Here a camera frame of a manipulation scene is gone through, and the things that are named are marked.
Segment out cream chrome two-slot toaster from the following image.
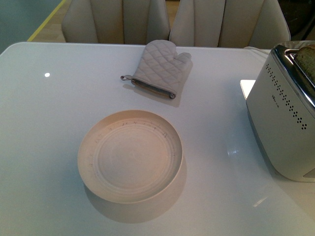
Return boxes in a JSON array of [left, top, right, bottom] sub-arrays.
[[246, 41, 315, 182]]

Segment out beige chair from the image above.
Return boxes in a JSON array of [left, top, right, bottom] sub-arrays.
[[169, 0, 291, 49], [62, 0, 170, 45]]

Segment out beige chair right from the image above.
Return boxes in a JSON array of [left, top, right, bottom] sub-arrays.
[[169, 0, 291, 49]]

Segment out beige quilted oven mitt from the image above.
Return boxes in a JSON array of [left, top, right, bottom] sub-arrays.
[[121, 40, 192, 99]]

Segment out dark grey washing machine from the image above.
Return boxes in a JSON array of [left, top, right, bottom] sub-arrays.
[[278, 0, 315, 40]]

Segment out toasted bread slice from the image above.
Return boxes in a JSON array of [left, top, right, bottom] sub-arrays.
[[295, 44, 315, 84]]

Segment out beige round plate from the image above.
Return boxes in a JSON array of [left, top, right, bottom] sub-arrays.
[[77, 110, 183, 204]]

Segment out beige chair left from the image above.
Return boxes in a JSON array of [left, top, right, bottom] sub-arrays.
[[62, 0, 170, 45]]

